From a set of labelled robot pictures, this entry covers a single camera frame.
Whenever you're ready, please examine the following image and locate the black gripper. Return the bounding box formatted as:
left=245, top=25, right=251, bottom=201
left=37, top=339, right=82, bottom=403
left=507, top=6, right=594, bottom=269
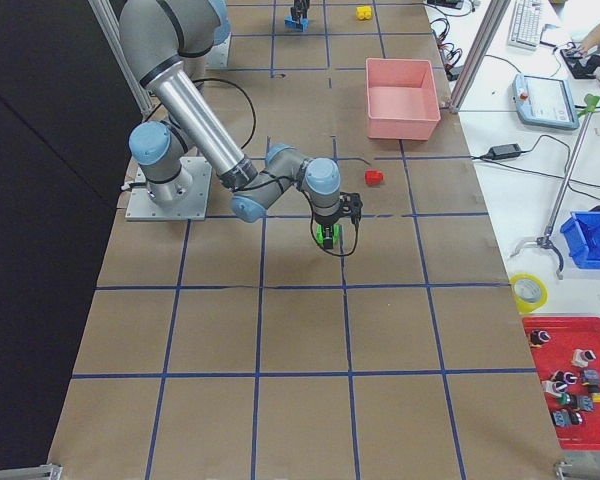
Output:
left=290, top=0, right=310, bottom=18
left=312, top=192, right=363, bottom=247

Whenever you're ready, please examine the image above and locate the green toy block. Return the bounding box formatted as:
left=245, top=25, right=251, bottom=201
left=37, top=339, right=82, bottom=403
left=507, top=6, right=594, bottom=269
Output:
left=319, top=224, right=339, bottom=251

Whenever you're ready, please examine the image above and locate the blue toy block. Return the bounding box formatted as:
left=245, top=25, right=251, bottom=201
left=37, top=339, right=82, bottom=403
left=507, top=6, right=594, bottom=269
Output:
left=284, top=16, right=309, bottom=32

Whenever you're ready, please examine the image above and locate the yellow toy block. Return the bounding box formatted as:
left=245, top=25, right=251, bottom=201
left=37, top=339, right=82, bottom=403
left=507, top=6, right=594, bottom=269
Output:
left=356, top=5, right=373, bottom=21

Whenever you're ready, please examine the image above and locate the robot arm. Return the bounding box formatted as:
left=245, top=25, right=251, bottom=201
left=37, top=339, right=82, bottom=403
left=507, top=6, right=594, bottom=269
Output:
left=119, top=1, right=363, bottom=253

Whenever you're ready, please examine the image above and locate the pink plastic box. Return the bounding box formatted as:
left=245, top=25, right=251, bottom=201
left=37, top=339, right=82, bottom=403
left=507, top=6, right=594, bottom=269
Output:
left=365, top=58, right=441, bottom=141

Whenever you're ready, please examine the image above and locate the red toy block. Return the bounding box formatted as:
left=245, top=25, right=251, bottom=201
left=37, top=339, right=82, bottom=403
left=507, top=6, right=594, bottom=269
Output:
left=364, top=169, right=384, bottom=186

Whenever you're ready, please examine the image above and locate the black power adapter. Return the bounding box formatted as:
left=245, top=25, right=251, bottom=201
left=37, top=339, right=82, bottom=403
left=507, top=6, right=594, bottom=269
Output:
left=485, top=143, right=522, bottom=160

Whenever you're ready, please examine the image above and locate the yellow tape roll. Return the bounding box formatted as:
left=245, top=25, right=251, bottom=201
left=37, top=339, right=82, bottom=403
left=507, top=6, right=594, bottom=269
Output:
left=510, top=273, right=548, bottom=315

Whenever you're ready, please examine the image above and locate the reacher grabber tool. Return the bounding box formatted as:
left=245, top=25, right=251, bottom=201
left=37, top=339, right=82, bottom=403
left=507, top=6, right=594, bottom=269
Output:
left=510, top=94, right=600, bottom=280

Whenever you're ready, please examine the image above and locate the white keyboard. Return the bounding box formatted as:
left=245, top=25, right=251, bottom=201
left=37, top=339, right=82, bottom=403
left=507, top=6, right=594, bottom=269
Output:
left=507, top=0, right=543, bottom=50

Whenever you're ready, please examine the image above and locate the teach pendant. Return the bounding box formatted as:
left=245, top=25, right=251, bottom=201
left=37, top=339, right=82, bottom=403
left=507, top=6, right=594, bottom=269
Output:
left=512, top=73, right=579, bottom=130

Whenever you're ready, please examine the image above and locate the blue storage bin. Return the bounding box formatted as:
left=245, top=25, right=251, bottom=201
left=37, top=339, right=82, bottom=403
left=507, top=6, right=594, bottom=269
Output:
left=560, top=210, right=600, bottom=270

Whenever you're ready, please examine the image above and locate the red parts tray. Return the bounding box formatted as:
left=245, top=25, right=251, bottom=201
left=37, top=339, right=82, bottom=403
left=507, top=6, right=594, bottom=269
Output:
left=523, top=316, right=600, bottom=450

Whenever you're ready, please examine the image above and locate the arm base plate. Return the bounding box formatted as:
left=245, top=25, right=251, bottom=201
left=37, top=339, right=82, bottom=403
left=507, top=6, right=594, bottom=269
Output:
left=125, top=156, right=213, bottom=221
left=205, top=36, right=231, bottom=70

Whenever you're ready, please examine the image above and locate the aluminium frame post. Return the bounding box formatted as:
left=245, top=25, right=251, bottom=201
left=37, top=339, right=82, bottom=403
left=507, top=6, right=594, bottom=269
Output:
left=448, top=0, right=510, bottom=114

